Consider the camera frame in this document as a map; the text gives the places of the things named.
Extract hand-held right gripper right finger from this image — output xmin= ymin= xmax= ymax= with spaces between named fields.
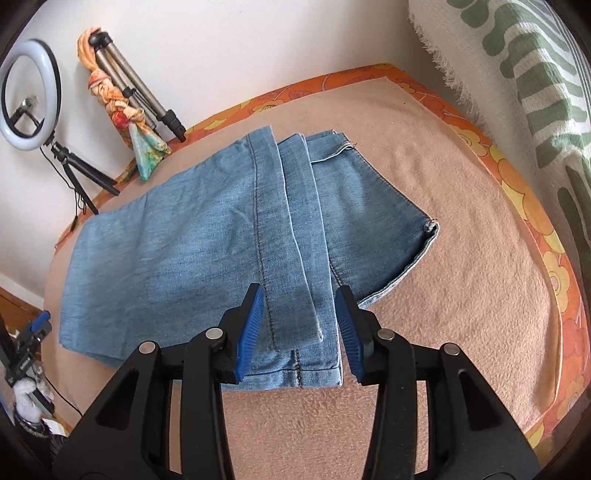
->
xmin=335 ymin=285 xmax=541 ymax=480

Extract orange floral bed sheet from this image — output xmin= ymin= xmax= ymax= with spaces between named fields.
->
xmin=55 ymin=63 xmax=580 ymax=450

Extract small black tripod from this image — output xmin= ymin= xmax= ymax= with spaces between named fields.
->
xmin=41 ymin=141 xmax=121 ymax=216

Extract person's left hand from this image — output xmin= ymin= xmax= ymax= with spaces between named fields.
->
xmin=13 ymin=375 xmax=55 ymax=418

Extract silver tripod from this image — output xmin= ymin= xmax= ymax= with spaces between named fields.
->
xmin=88 ymin=32 xmax=188 ymax=143

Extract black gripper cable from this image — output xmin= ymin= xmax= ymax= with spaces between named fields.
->
xmin=45 ymin=390 xmax=84 ymax=414

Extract blue denim pants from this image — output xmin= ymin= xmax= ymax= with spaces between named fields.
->
xmin=58 ymin=126 xmax=439 ymax=391

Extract thin black ring light cable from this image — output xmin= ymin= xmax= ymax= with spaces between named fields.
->
xmin=69 ymin=178 xmax=90 ymax=232

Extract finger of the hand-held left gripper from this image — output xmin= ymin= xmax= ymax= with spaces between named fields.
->
xmin=25 ymin=310 xmax=52 ymax=342

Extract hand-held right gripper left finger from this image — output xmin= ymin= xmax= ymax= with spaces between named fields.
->
xmin=52 ymin=282 xmax=266 ymax=480

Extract colourful knotted scarf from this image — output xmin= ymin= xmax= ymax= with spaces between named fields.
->
xmin=76 ymin=28 xmax=171 ymax=182

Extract white ring light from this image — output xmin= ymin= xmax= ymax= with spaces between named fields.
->
xmin=0 ymin=39 xmax=62 ymax=152

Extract person's left forearm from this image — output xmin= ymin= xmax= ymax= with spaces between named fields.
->
xmin=11 ymin=413 xmax=63 ymax=439

